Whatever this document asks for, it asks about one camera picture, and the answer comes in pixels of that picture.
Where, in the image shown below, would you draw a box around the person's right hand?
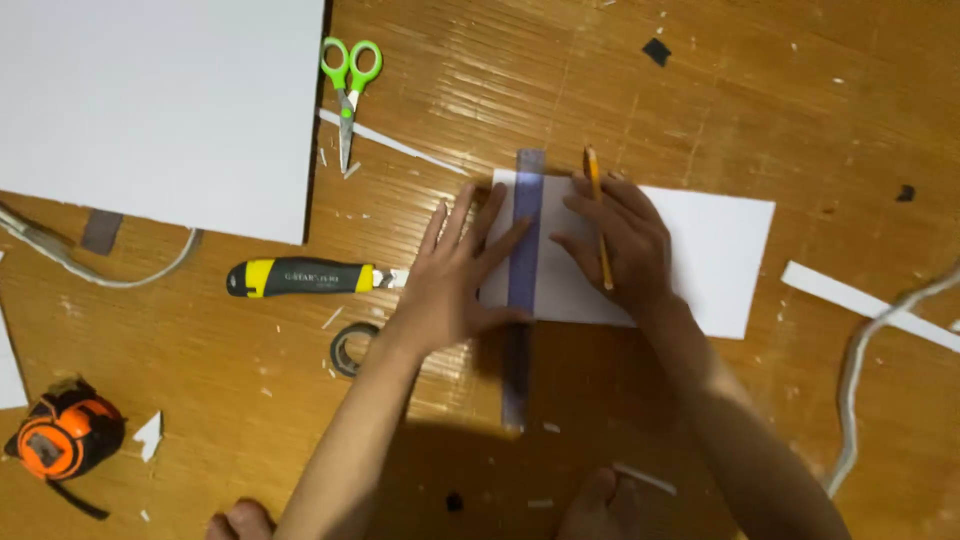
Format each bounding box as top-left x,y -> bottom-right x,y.
551,171 -> 678,320

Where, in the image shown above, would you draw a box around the person's left hand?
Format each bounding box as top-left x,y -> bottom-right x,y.
386,183 -> 535,360

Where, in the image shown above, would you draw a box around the small white foam board piece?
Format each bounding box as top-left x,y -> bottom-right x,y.
478,168 -> 777,341

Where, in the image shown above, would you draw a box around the purple transparent ruler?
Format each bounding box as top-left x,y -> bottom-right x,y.
500,148 -> 546,433

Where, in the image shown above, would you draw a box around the yellow pencil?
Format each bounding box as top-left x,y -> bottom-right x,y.
583,144 -> 615,292

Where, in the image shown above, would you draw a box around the grey tape roll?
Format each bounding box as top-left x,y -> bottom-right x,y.
330,322 -> 382,378

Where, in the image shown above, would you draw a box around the black and yellow utility knife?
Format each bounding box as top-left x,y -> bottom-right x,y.
226,257 -> 411,300

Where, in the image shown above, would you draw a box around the thin white offcut strip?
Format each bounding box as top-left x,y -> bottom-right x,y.
318,108 -> 471,178

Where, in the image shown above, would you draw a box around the wide white offcut strip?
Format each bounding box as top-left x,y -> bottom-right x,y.
780,260 -> 960,354

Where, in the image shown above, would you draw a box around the short white sliver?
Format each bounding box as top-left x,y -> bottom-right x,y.
612,462 -> 678,497

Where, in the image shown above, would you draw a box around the person's right foot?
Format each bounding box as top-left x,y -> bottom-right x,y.
557,468 -> 640,540

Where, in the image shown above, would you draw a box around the person's foot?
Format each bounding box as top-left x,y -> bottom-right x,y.
205,498 -> 276,540
557,468 -> 640,540

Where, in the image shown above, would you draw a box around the person's left foot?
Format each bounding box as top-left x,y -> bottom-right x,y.
205,498 -> 276,540

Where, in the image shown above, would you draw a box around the triangular white scrap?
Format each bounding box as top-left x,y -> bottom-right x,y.
132,410 -> 165,463

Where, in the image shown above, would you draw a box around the grey tape piece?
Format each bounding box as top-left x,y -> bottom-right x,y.
79,209 -> 124,257

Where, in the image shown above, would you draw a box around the large white foam board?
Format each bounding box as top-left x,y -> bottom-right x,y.
0,0 -> 328,246

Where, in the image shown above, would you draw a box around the orange and black tape measure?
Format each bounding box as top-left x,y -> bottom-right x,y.
3,377 -> 128,522

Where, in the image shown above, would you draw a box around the white sheet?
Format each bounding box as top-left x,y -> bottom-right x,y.
0,251 -> 30,412

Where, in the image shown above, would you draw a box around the green handled scissors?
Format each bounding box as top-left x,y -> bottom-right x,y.
320,37 -> 384,176

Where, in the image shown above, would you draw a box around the white cable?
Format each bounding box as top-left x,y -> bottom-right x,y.
822,262 -> 960,498
0,206 -> 204,291

